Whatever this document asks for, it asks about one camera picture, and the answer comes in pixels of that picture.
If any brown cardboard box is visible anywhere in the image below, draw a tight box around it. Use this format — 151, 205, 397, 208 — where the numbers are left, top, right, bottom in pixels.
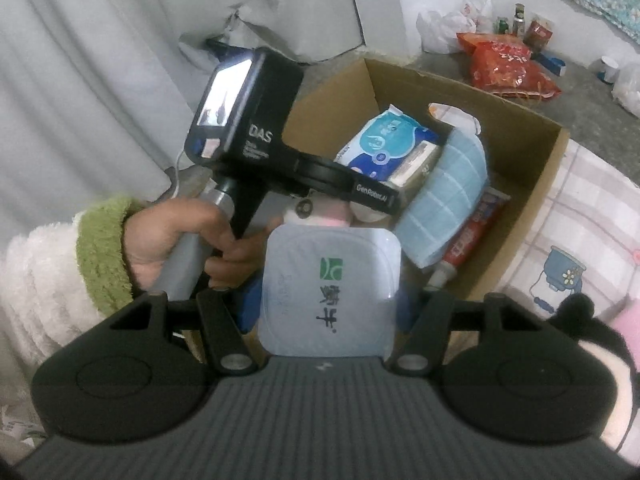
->
240, 57, 571, 366

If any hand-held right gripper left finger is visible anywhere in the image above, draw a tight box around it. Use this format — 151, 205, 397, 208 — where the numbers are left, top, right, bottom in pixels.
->
107, 280, 263, 376

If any person's left forearm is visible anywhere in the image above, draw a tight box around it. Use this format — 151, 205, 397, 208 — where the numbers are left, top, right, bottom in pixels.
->
0, 196, 151, 361

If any white orange packet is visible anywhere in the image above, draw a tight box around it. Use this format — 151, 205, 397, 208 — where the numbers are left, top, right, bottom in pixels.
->
427, 102, 483, 136

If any small red carton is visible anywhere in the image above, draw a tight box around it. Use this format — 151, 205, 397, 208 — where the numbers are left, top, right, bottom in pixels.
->
524, 17, 555, 51

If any pink plush toy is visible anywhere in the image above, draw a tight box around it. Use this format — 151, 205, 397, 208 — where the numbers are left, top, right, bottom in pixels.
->
610, 300, 640, 356

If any white cup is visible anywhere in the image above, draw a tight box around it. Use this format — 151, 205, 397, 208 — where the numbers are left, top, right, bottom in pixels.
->
596, 56, 621, 83

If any white plastic bag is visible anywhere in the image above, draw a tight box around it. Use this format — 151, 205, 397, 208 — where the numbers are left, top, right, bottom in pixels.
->
416, 0, 493, 56

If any pink checked bedsheet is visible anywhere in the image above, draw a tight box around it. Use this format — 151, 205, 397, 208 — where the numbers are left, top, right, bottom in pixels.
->
462, 140, 640, 321

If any small blue packet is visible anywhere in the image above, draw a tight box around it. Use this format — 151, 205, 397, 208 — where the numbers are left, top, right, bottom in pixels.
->
536, 51, 567, 77

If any person's left hand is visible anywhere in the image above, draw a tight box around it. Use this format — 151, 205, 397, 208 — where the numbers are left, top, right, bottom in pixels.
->
122, 197, 273, 291

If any blue checked towel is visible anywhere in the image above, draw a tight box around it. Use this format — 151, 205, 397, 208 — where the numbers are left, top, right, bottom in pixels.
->
397, 130, 488, 268

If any red white toothpaste tube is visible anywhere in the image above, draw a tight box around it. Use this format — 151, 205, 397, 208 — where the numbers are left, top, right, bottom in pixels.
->
424, 187, 512, 291

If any black-haired plush doll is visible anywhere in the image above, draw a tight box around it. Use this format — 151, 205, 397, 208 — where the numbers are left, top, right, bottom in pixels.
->
542, 294, 640, 461

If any white curtain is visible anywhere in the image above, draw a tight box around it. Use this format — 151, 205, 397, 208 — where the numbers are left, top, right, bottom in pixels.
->
0, 0, 366, 211

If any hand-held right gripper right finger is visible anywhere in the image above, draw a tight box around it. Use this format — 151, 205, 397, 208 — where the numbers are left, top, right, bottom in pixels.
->
385, 285, 546, 376

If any blue wet wipes pack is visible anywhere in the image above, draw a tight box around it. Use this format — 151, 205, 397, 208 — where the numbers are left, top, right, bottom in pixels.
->
334, 104, 448, 181

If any white square plastic lid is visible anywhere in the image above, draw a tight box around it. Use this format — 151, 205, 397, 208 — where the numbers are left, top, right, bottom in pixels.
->
257, 225, 403, 361

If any red snack bag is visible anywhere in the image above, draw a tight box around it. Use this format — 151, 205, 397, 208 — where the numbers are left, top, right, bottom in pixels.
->
456, 31, 562, 103

